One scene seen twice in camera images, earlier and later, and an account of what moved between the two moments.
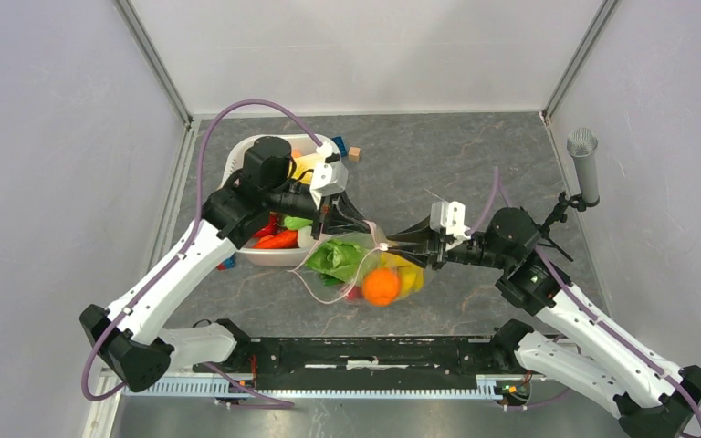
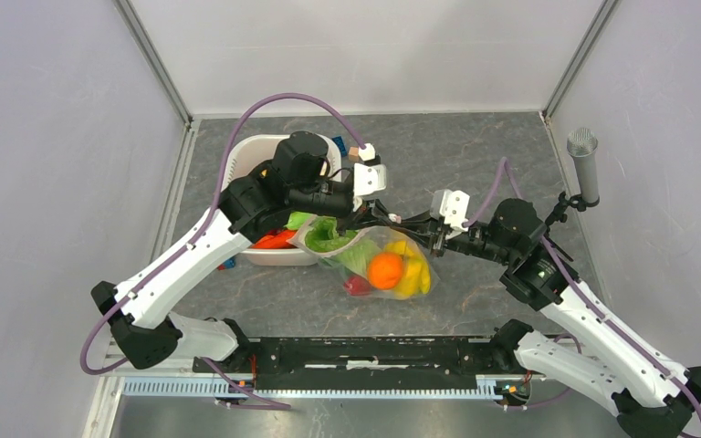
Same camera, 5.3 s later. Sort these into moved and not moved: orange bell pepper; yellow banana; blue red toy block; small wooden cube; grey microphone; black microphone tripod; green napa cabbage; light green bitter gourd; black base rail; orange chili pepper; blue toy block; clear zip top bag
Moved: yellow banana; orange bell pepper; clear zip top bag; green napa cabbage
Not moved: blue toy block; blue red toy block; black base rail; black microphone tripod; orange chili pepper; small wooden cube; grey microphone; light green bitter gourd
